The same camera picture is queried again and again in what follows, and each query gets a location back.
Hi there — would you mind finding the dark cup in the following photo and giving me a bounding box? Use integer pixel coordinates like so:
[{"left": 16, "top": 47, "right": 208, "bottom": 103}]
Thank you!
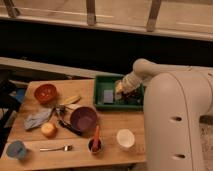
[{"left": 88, "top": 138, "right": 103, "bottom": 155}]

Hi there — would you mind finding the white cup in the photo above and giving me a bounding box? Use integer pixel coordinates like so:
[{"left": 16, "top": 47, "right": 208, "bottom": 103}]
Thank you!
[{"left": 116, "top": 129, "right": 135, "bottom": 150}]

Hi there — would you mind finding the green plastic tray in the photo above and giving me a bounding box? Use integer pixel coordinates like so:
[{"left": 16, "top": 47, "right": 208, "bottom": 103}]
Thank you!
[{"left": 93, "top": 75, "right": 144, "bottom": 110}]

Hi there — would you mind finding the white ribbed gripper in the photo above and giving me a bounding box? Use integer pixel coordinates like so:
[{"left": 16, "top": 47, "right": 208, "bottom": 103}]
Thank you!
[{"left": 115, "top": 72, "right": 142, "bottom": 94}]

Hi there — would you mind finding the yellow apple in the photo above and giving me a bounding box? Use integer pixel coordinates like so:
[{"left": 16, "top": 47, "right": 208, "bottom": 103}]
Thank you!
[{"left": 41, "top": 122, "right": 57, "bottom": 137}]

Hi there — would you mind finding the red bowl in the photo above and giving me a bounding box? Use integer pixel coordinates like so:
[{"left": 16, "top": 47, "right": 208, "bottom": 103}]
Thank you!
[{"left": 34, "top": 84, "right": 57, "bottom": 104}]

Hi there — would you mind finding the blue cup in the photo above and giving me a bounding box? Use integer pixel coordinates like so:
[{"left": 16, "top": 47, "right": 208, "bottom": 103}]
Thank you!
[{"left": 6, "top": 140, "right": 27, "bottom": 159}]

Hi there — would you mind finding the banana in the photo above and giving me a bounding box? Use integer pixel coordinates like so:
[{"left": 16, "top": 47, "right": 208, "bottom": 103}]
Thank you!
[{"left": 60, "top": 95, "right": 81, "bottom": 106}]

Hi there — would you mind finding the black handled tool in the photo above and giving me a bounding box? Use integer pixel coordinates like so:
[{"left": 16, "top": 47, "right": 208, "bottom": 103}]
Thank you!
[{"left": 55, "top": 106, "right": 82, "bottom": 136}]

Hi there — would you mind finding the grey cloth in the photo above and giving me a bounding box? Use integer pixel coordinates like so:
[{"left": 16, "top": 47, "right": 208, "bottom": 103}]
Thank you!
[{"left": 24, "top": 108, "right": 52, "bottom": 130}]

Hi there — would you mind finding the purple bowl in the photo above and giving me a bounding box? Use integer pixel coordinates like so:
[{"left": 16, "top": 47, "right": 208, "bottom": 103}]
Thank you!
[{"left": 70, "top": 107, "right": 98, "bottom": 132}]

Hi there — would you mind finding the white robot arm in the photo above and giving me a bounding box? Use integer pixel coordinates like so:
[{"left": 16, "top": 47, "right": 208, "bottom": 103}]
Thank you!
[{"left": 116, "top": 59, "right": 213, "bottom": 171}]

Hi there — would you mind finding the metal fork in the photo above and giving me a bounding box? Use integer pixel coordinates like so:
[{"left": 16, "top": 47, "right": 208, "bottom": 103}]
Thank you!
[{"left": 40, "top": 145, "right": 73, "bottom": 152}]

